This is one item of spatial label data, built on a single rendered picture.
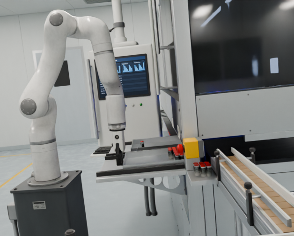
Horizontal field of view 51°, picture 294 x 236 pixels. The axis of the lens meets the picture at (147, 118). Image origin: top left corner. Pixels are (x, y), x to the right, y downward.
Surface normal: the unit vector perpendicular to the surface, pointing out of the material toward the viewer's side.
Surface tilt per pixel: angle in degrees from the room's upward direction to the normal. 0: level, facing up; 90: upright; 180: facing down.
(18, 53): 90
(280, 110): 90
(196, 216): 90
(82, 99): 90
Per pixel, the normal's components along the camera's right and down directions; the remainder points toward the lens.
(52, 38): -0.28, 0.69
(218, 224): 0.00, 0.12
